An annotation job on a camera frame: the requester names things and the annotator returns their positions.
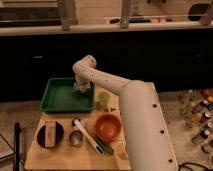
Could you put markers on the spice bottle dark cap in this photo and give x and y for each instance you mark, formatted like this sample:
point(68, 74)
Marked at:
point(200, 106)

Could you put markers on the black stand leg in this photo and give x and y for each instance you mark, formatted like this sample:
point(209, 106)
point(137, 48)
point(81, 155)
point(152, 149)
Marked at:
point(16, 158)

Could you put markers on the green leafy vegetable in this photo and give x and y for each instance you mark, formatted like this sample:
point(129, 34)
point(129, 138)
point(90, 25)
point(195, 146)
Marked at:
point(103, 100)

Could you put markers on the wooden block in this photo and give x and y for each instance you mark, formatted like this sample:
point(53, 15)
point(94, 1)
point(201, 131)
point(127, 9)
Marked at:
point(50, 134)

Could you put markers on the orange bowl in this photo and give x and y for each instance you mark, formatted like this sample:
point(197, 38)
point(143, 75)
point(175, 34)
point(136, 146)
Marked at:
point(107, 127)

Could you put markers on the spice bottle orange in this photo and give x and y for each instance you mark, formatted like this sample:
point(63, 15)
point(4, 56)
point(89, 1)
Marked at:
point(197, 119)

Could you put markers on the wooden board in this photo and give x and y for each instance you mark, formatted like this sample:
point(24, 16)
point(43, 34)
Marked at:
point(66, 155)

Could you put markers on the small metal cup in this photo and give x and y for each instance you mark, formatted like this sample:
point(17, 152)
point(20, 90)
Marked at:
point(75, 138)

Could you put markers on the green plastic tray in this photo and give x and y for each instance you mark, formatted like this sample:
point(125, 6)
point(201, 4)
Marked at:
point(62, 95)

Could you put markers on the dark round plate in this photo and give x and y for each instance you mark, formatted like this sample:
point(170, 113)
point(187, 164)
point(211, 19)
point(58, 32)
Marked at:
point(59, 135)

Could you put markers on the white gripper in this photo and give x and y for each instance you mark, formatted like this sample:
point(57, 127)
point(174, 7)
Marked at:
point(81, 81)

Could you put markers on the white handled utensil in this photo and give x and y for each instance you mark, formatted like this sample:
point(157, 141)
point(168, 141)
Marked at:
point(91, 140)

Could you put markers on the small glass dish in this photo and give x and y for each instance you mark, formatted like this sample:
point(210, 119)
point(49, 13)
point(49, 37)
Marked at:
point(121, 151)

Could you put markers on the green cucumber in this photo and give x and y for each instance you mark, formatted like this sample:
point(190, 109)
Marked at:
point(106, 147)

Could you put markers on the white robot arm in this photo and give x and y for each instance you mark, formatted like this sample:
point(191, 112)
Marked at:
point(136, 99)

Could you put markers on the spice bottle lower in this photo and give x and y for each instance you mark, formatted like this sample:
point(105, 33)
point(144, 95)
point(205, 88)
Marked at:
point(202, 136)

